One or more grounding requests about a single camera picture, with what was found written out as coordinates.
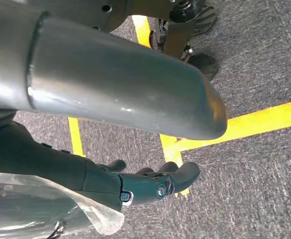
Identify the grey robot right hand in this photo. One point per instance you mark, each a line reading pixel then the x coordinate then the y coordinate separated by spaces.
pixel 123 82

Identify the clear plastic film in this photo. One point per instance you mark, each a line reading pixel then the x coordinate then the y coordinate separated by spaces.
pixel 35 211

